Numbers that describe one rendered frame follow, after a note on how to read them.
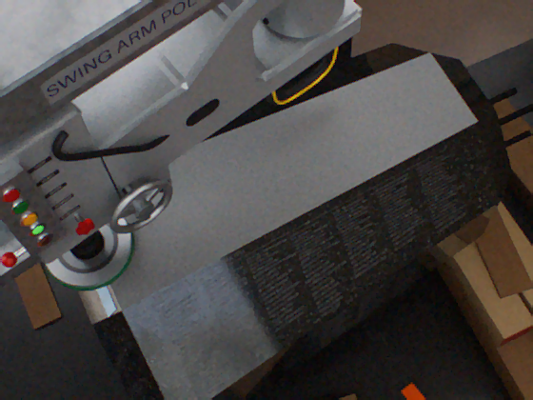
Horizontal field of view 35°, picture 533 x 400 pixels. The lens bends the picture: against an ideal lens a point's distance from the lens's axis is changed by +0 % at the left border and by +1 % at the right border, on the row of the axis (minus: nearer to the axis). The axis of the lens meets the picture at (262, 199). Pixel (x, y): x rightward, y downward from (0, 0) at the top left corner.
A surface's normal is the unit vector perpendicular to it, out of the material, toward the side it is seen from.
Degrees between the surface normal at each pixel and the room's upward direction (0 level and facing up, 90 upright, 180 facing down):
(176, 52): 40
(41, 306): 0
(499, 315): 0
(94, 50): 90
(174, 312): 45
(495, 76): 0
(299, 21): 90
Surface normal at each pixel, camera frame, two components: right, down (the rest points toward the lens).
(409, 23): -0.04, -0.41
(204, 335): 0.31, 0.26
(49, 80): 0.61, 0.71
